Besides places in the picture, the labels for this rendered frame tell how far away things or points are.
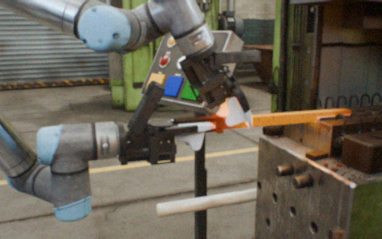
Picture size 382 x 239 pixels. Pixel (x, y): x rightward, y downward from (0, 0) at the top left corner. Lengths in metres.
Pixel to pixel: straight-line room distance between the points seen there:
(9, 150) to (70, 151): 0.13
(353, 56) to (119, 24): 0.83
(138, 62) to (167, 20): 4.95
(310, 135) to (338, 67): 0.33
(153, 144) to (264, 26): 9.56
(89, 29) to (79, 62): 8.03
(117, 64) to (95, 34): 5.24
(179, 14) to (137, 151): 0.29
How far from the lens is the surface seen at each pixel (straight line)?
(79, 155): 0.75
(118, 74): 5.90
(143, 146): 0.79
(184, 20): 0.75
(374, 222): 0.88
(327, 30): 1.20
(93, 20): 0.65
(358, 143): 0.85
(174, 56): 1.42
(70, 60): 8.67
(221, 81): 0.79
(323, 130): 0.94
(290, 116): 0.91
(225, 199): 1.34
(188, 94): 1.27
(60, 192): 0.78
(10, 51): 8.65
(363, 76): 1.31
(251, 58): 0.83
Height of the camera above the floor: 1.20
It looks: 14 degrees down
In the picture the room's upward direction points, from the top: straight up
